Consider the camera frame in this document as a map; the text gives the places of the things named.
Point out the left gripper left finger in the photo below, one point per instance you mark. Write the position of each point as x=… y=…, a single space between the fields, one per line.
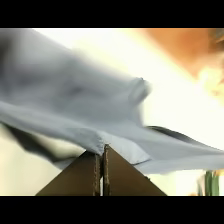
x=78 y=178

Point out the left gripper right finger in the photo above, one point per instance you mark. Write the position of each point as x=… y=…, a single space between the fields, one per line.
x=128 y=180

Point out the grey-blue shirt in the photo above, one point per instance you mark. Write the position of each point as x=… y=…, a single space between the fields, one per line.
x=70 y=100

